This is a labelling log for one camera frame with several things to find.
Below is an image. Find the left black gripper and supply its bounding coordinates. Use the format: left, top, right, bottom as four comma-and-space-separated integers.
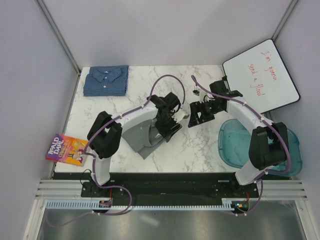
153, 112, 182, 143

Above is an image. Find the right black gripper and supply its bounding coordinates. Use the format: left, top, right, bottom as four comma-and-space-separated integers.
188, 99, 223, 128

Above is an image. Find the grey long sleeve shirt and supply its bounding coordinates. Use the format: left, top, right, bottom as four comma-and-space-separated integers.
117, 112, 166, 159

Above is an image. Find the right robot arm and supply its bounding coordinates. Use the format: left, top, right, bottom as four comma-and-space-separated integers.
188, 75, 292, 197

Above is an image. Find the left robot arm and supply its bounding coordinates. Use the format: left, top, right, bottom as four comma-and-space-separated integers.
87, 92, 188, 197

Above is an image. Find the teal plastic bin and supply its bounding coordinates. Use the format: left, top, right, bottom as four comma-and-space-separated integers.
218, 119, 303, 177

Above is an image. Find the white whiteboard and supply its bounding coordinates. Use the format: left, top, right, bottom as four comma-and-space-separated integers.
222, 39, 301, 114

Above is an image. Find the blue checked folded shirt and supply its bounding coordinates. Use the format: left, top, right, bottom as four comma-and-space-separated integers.
83, 65, 129, 97

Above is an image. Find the Roald Dahl book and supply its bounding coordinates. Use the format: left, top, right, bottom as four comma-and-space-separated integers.
45, 134, 88, 167

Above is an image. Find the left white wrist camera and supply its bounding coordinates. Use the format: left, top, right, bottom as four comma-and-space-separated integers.
172, 107, 190, 122

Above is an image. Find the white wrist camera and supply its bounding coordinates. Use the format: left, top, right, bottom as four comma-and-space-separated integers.
172, 107, 190, 122
192, 88, 207, 103

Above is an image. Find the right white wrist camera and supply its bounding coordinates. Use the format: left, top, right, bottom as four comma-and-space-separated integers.
192, 88, 207, 103

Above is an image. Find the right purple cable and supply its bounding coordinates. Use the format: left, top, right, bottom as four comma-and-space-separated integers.
190, 74, 292, 217

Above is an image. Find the purple cable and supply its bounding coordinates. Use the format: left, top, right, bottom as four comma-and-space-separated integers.
190, 74, 292, 217
44, 74, 187, 228

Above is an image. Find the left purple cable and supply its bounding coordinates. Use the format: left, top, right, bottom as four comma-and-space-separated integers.
44, 74, 187, 228

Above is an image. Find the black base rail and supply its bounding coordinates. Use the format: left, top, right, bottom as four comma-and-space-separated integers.
81, 170, 261, 207

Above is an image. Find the white slotted cable duct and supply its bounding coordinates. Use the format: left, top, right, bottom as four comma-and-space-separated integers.
45, 199, 249, 211

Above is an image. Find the right aluminium frame post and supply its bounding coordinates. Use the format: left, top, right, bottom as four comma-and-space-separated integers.
271, 0, 300, 42

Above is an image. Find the aluminium frame post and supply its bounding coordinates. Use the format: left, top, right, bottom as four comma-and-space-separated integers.
35, 0, 81, 76
271, 0, 300, 42

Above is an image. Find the left aluminium frame post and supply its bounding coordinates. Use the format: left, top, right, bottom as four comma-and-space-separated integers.
35, 0, 81, 76

